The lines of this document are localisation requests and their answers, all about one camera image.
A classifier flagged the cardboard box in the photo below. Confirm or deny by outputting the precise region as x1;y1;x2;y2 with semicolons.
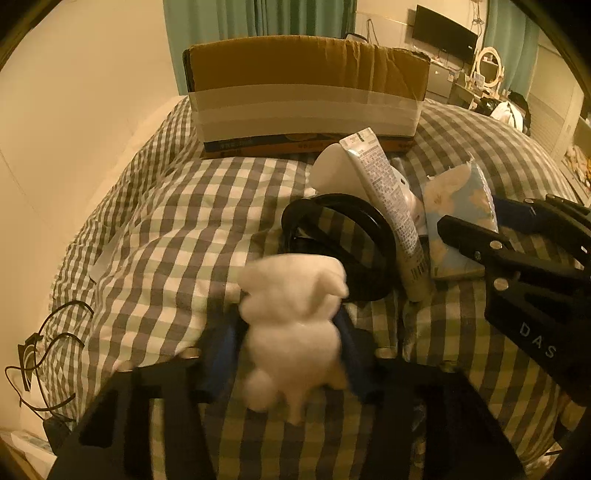
182;36;431;160

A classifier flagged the white plush toy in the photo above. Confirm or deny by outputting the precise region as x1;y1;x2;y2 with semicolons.
238;256;350;425

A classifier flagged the blue floral tissue pack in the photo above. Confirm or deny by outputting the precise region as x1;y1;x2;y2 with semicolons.
424;154;500;281

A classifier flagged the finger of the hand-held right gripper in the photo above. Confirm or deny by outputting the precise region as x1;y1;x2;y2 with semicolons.
436;215;511;265
492;194;591;273

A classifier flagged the black and white bag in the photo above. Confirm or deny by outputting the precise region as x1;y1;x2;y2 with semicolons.
475;91;532;132

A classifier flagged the black monitor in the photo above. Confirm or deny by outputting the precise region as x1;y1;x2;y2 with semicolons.
412;4;479;61

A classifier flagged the black headband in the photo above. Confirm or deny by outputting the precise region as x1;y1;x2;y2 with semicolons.
281;194;399;302

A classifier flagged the green curtain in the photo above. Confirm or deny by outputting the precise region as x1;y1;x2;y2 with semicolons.
482;0;541;100
163;0;358;95

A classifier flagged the round vanity mirror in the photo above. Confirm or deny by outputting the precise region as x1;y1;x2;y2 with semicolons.
473;47;505;90

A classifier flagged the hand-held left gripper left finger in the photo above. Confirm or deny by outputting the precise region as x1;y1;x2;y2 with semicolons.
48;318;250;480

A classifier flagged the checkered blanket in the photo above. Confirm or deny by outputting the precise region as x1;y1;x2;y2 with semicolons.
39;95;591;480

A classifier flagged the white cream tube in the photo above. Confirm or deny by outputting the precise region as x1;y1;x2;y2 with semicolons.
339;128;433;303

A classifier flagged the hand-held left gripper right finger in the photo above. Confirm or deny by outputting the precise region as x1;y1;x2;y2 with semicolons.
333;308;527;480

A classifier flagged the black cable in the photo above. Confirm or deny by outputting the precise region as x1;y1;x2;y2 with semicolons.
4;300;95;423

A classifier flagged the white round bottle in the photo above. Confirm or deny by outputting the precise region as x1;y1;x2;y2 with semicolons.
310;143;426;238

